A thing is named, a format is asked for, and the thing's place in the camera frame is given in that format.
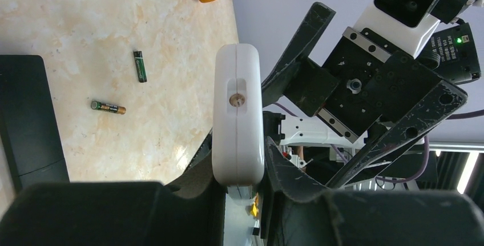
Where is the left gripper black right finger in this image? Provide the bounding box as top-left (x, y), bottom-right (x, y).
top-left (261, 137), bottom-right (483, 245)

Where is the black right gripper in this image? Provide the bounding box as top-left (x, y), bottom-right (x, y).
top-left (261, 2), bottom-right (468, 188)

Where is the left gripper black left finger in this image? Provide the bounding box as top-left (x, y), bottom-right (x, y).
top-left (1, 135), bottom-right (225, 245)

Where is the white remote control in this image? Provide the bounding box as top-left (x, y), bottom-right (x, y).
top-left (212, 43), bottom-right (265, 200)

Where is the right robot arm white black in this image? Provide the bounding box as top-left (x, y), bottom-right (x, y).
top-left (262, 0), bottom-right (481, 188)

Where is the black remote control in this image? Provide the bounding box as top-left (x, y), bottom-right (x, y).
top-left (1, 55), bottom-right (70, 192)

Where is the brown gold AAA battery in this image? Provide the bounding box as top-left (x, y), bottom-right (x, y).
top-left (91, 100), bottom-right (126, 115)

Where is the dark green AAA battery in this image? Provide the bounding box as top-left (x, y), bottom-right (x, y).
top-left (133, 51), bottom-right (147, 83)

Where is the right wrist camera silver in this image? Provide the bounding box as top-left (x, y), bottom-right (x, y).
top-left (353, 0), bottom-right (440, 58)

